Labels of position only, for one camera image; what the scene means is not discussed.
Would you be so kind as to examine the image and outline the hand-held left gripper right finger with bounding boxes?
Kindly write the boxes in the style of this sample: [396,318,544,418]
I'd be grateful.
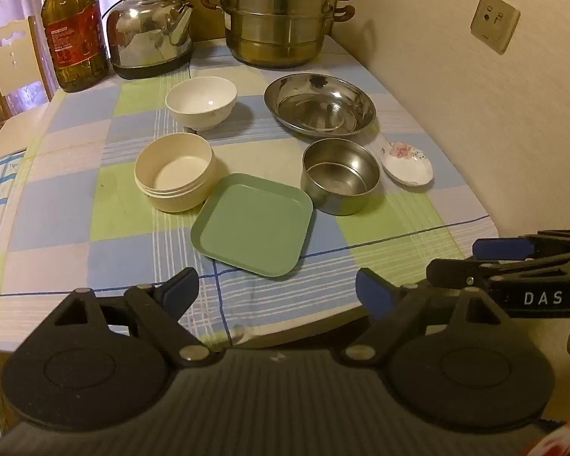
[339,268,509,366]

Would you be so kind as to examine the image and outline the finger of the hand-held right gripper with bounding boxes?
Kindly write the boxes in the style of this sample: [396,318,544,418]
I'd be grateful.
[426,256,507,291]
[472,234,552,263]

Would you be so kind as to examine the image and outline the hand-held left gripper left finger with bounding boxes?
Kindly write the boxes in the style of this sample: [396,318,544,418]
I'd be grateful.
[52,267,214,366]

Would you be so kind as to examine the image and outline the green square plate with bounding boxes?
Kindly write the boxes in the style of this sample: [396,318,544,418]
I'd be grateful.
[190,173,314,279]

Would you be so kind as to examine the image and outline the cream plastic bowl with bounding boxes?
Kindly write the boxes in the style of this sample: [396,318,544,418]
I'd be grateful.
[134,133,216,214]

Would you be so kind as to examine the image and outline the small steel bowl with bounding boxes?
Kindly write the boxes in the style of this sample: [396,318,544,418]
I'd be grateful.
[300,138,382,216]

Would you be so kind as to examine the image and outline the small floral dish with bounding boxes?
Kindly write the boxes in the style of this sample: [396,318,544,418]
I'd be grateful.
[380,141,434,186]

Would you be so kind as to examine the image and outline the white ceramic bowl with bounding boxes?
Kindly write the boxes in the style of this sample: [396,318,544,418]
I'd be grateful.
[165,76,238,132]

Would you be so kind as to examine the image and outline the large shallow steel plate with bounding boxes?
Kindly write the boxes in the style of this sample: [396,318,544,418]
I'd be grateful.
[264,73,377,140]

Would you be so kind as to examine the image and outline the checkered tablecloth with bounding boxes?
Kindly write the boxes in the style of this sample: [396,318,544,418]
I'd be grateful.
[0,33,499,352]

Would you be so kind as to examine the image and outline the red and white cloth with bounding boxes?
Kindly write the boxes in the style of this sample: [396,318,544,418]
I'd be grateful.
[527,418,570,456]

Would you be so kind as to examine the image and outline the steel kettle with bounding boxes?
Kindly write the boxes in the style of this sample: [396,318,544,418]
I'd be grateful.
[105,0,199,80]

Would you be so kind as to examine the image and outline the cooking oil bottle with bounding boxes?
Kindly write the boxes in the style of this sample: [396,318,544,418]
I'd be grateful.
[40,0,110,94]

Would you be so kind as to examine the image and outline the white chair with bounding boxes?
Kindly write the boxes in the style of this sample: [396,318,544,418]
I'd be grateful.
[0,16,53,119]

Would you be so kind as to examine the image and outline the steel steamer pot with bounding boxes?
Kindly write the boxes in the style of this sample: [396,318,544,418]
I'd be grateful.
[199,0,362,69]

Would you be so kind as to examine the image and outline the wall socket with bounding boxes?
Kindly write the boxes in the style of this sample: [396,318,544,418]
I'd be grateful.
[470,0,521,55]

